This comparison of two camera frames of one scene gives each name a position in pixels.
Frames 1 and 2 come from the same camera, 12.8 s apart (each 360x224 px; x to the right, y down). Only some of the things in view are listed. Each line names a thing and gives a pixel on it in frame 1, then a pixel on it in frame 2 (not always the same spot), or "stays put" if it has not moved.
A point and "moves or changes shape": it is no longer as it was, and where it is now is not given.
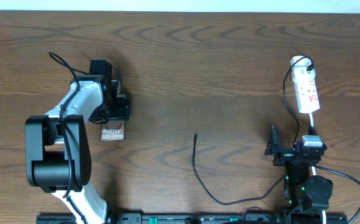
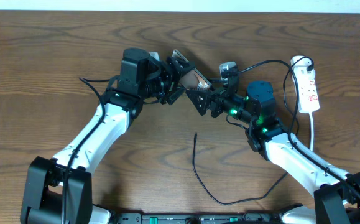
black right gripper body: x=285 y=156 → x=219 y=98
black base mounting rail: x=303 y=218 stays put
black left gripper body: x=112 y=109 → x=158 y=84
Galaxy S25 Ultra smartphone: x=114 y=130 moves or changes shape
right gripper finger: x=273 y=146 → x=201 y=99
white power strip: x=305 y=89 stays put
